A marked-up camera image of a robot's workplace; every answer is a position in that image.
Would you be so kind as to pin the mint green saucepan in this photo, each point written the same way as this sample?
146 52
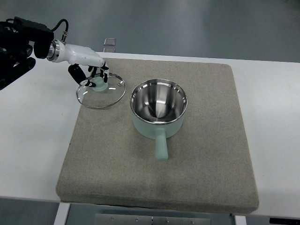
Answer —
158 110

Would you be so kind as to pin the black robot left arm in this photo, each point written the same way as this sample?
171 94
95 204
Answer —
19 38

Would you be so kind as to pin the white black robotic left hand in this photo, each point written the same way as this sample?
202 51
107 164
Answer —
76 56

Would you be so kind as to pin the grey felt mat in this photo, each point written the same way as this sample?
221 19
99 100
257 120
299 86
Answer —
205 167

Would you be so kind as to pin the white table leg frame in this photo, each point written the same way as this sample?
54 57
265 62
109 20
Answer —
62 214

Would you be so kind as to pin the grey metal plate under table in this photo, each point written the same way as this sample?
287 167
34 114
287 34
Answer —
115 219

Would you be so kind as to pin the glass lid with green knob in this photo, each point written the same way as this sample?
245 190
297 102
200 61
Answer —
104 95

